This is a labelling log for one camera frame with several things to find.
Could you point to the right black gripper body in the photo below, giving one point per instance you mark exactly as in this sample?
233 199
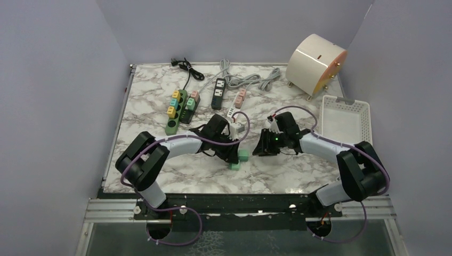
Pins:
276 141

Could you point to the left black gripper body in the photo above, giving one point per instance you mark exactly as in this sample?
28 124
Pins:
221 150

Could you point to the green plug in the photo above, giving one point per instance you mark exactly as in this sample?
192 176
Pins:
191 104
243 155
234 166

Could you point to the pink plug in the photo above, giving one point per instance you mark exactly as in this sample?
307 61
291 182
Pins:
242 93
239 102
195 95

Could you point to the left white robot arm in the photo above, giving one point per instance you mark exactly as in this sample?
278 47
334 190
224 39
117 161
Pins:
142 161

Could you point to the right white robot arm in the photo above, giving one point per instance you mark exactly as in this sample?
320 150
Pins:
361 171

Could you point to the green plug on black strip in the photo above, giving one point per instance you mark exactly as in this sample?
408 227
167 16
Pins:
191 104

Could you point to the pink plug on black strip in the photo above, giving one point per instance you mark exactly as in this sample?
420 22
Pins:
195 95

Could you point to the yellow plug lower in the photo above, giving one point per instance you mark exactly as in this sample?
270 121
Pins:
171 112

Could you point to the yellow plug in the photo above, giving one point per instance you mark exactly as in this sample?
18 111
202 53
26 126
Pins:
171 112
176 95

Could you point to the blue plug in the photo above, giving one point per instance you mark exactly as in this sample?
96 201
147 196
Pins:
174 102

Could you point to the yellow plug upper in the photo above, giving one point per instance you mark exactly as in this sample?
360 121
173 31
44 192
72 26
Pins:
176 95

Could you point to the white power strip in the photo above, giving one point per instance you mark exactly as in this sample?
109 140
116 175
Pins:
231 111

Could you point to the black power strip middle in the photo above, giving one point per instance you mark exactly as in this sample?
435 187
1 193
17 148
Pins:
218 93

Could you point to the black power strip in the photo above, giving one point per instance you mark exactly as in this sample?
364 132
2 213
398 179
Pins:
186 115
218 93

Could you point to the black power strip left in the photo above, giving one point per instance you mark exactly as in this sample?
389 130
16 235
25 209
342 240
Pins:
186 115

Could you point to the green power strip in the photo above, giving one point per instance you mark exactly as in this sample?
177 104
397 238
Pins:
173 124

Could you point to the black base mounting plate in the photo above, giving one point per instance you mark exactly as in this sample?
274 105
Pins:
216 212

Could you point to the white plastic basket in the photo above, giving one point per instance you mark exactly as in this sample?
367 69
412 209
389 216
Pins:
345 120

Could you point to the beige cylindrical container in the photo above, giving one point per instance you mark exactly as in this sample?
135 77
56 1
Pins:
314 63

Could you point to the aluminium rail frame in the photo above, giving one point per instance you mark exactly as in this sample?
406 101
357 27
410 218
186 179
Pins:
366 228

